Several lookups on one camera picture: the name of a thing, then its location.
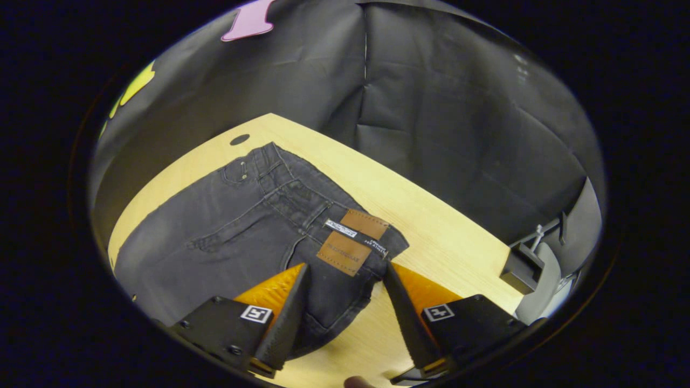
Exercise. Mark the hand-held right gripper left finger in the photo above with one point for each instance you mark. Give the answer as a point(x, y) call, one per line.
point(285, 328)

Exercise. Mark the black backdrop cloth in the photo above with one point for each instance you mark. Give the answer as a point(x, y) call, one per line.
point(442, 108)

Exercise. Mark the grey office chair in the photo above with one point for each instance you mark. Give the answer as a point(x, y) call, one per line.
point(582, 226)

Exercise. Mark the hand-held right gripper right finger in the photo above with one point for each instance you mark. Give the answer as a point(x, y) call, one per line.
point(409, 323)

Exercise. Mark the dark grey jeans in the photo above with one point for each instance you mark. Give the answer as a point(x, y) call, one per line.
point(226, 231)

